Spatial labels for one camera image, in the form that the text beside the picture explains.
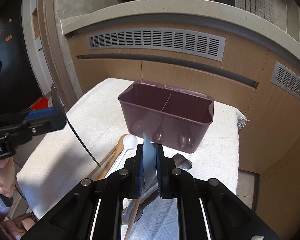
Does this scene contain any black ladle spoon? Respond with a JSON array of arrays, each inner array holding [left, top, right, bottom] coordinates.
[[51, 84, 101, 167]]

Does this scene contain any metal spoon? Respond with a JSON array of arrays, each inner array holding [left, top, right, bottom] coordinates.
[[172, 153, 192, 171]]

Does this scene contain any brown wooden spoon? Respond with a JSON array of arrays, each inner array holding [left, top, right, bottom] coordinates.
[[96, 134, 128, 180]]

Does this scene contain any person left hand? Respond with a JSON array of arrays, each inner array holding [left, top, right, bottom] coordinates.
[[0, 157, 15, 198]]

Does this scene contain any red box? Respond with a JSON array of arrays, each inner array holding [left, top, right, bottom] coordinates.
[[30, 96, 49, 110]]

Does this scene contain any blue-grey plastic spoon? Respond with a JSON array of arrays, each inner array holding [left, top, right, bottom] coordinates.
[[142, 109, 158, 189]]

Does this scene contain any white woven cloth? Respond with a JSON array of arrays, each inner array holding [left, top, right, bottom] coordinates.
[[16, 77, 249, 240]]

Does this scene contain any small grey vent grille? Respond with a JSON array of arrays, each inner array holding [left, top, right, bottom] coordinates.
[[270, 62, 300, 100]]

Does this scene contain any white plastic spoon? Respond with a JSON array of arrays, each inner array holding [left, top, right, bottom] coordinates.
[[109, 134, 138, 173]]

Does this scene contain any purple plastic utensil caddy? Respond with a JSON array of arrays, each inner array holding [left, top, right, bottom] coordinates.
[[118, 80, 214, 153]]

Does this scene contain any wooden chopstick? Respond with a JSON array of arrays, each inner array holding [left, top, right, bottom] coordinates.
[[88, 147, 116, 179], [124, 197, 141, 240]]

